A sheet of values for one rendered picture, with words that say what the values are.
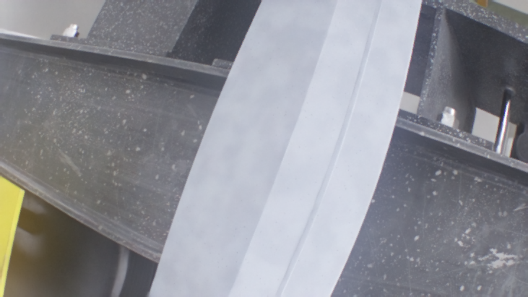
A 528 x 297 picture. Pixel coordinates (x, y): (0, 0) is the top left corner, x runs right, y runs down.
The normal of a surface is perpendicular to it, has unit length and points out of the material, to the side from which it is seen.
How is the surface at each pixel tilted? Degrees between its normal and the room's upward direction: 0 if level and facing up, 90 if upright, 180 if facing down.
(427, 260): 90
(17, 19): 90
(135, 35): 90
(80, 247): 90
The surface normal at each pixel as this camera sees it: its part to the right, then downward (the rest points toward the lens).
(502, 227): -0.39, -0.28
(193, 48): 0.85, 0.25
